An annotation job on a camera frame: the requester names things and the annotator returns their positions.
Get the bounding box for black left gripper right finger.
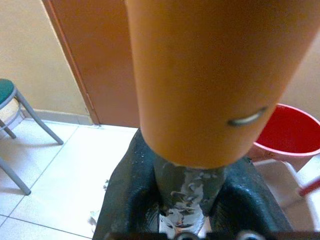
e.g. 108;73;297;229
207;156;295;240

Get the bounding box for orange wooden broom handle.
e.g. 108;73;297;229
124;0;317;237

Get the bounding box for red plastic stick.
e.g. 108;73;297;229
298;174;320;198

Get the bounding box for red plastic bucket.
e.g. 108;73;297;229
248;103;320;171

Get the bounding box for green seat metal chair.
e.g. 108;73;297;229
0;78;65;196

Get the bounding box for brown wooden door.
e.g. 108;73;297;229
41;0;141;128

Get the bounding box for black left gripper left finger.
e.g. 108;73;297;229
94;128;162;240

